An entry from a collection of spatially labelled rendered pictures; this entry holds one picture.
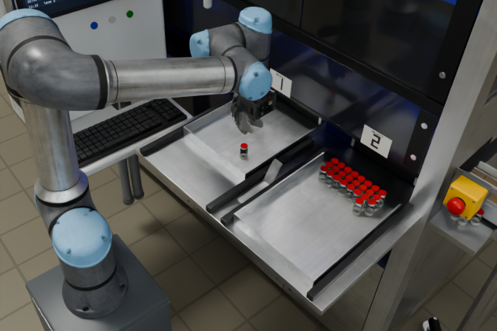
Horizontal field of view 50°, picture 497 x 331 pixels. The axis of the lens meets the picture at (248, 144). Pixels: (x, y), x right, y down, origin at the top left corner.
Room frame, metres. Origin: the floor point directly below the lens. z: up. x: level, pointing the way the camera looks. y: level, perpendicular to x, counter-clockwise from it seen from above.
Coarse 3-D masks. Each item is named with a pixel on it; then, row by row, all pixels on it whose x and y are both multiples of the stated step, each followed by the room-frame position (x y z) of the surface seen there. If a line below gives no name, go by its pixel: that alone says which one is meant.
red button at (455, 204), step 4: (452, 200) 0.85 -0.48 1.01; (456, 200) 0.84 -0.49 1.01; (460, 200) 0.84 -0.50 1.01; (448, 204) 0.84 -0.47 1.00; (452, 204) 0.84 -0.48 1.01; (456, 204) 0.83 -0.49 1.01; (460, 204) 0.83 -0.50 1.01; (448, 208) 0.84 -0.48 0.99; (452, 208) 0.83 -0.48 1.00; (456, 208) 0.83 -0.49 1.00; (460, 208) 0.83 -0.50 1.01; (464, 208) 0.83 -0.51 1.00; (452, 212) 0.83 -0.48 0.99; (456, 212) 0.83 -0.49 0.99; (460, 212) 0.82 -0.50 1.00
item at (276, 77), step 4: (272, 72) 1.29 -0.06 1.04; (276, 72) 1.28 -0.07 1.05; (272, 76) 1.29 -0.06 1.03; (276, 76) 1.28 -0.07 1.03; (280, 76) 1.27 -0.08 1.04; (272, 80) 1.29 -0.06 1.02; (276, 80) 1.28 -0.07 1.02; (280, 80) 1.27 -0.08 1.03; (284, 80) 1.26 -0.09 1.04; (288, 80) 1.24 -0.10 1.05; (272, 84) 1.29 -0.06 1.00; (276, 84) 1.28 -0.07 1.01; (280, 84) 1.26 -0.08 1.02; (284, 84) 1.25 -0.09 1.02; (288, 84) 1.24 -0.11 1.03; (276, 88) 1.27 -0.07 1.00; (284, 88) 1.25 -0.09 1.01; (288, 88) 1.24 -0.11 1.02; (284, 92) 1.25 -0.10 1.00; (288, 92) 1.24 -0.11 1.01; (288, 96) 1.24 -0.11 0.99
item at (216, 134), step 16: (224, 112) 1.28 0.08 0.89; (272, 112) 1.30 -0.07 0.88; (288, 112) 1.31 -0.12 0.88; (192, 128) 1.19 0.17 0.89; (208, 128) 1.21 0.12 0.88; (224, 128) 1.21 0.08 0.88; (256, 128) 1.22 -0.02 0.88; (272, 128) 1.23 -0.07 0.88; (288, 128) 1.23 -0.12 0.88; (304, 128) 1.23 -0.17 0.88; (320, 128) 1.22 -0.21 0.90; (208, 144) 1.14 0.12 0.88; (224, 144) 1.14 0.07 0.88; (240, 144) 1.14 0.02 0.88; (256, 144) 1.15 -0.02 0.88; (272, 144) 1.15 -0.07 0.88; (288, 144) 1.12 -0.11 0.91; (224, 160) 1.05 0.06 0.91; (240, 160) 1.08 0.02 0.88; (256, 160) 1.08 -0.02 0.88; (272, 160) 1.07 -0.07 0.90; (240, 176) 1.00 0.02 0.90
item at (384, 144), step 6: (366, 126) 1.06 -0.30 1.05; (366, 132) 1.05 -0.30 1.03; (372, 132) 1.04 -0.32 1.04; (378, 132) 1.03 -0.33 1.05; (366, 138) 1.05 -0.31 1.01; (384, 138) 1.02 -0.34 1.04; (366, 144) 1.05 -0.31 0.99; (378, 144) 1.02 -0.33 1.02; (384, 144) 1.01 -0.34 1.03; (390, 144) 1.00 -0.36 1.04; (378, 150) 1.02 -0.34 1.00; (384, 150) 1.01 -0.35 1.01; (384, 156) 1.01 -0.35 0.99
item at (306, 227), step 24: (312, 168) 1.06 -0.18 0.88; (288, 192) 0.96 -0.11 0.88; (312, 192) 0.97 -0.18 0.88; (336, 192) 0.97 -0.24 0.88; (240, 216) 0.86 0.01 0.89; (264, 216) 0.87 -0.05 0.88; (288, 216) 0.88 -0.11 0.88; (312, 216) 0.88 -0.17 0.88; (336, 216) 0.89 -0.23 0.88; (360, 216) 0.89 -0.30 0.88; (384, 216) 0.90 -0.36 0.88; (264, 240) 0.78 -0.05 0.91; (288, 240) 0.80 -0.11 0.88; (312, 240) 0.81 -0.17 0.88; (336, 240) 0.81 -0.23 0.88; (360, 240) 0.79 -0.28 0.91; (288, 264) 0.72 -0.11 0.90; (312, 264) 0.74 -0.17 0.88; (336, 264) 0.73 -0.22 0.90
